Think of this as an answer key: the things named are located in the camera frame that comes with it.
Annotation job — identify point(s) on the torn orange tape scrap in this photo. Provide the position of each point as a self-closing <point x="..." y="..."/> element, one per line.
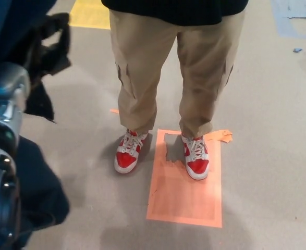
<point x="221" y="136"/>

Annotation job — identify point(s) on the small blue tape scrap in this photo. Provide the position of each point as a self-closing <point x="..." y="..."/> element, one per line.
<point x="297" y="50"/>

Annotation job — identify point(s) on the small orange tape scrap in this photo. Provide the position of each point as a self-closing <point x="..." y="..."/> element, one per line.
<point x="114" y="111"/>

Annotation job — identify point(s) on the robot left black hand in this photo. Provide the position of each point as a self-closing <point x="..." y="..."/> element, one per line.
<point x="55" y="56"/>

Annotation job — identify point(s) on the dark teal coat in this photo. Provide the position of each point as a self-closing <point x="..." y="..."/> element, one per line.
<point x="46" y="182"/>

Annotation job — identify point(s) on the orange floor tape rectangle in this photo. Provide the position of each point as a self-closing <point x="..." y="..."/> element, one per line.
<point x="184" y="203"/>

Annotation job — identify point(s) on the beige cargo trousers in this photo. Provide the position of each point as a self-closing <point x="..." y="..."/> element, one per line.
<point x="139" y="78"/>

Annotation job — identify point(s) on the robot left silver arm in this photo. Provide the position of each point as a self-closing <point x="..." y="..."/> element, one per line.
<point x="6" y="86"/>

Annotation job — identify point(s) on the blue floor tape rectangle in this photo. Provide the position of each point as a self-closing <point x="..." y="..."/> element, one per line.
<point x="279" y="20"/>

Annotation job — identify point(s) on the yellow floor tape patch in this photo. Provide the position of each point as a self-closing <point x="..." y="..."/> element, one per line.
<point x="90" y="13"/>

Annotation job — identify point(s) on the black sweater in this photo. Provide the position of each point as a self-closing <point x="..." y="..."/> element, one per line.
<point x="168" y="10"/>

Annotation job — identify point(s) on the person's right red white sneaker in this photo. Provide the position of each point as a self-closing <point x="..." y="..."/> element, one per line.
<point x="126" y="161"/>

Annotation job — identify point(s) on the person's left red white sneaker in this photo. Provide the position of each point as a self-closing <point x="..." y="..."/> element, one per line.
<point x="197" y="166"/>

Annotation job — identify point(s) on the person's red white sneaker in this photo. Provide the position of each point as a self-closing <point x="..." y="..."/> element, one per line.
<point x="197" y="166"/>
<point x="126" y="161"/>

